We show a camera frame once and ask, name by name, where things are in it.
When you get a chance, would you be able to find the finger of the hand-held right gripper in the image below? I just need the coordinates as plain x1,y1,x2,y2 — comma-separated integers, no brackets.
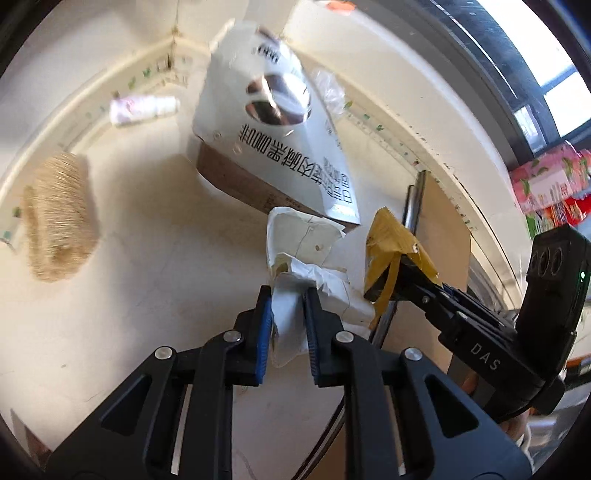
398,254,478,305
392,276,462,343

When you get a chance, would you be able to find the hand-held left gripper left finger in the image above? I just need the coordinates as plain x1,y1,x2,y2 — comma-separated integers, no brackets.
44,285,274,480

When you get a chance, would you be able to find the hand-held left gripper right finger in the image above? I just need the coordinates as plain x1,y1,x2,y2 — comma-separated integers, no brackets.
302,287,534,480

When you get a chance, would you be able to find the yellow tape wad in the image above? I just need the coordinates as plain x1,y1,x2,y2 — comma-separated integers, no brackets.
363,207,443,319

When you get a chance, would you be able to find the white paper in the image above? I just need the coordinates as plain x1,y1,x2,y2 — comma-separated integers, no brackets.
265,206,377,369

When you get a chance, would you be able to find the person's right hand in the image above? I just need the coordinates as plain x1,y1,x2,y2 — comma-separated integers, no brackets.
501,411,530,445

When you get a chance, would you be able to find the brown cardboard sheet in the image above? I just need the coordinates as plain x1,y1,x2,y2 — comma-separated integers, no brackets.
369,172,474,377

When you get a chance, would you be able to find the pink detergent pouch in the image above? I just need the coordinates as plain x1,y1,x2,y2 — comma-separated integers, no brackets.
509,142,591,217

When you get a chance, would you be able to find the white silver coffee box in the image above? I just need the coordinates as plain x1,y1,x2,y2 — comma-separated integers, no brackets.
193,19,362,228

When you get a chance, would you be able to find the clear plastic bag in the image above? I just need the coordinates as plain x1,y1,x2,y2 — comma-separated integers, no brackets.
310,68,348,124

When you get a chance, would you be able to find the tan loofah sponge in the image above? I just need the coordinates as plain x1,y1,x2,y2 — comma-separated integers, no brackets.
22,151,101,283

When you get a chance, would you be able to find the small white pink bottle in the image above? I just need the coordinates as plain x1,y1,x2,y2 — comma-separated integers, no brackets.
109,95,182,127

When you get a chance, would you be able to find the dark window frame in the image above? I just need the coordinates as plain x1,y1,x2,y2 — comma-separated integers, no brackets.
443,0,591,158

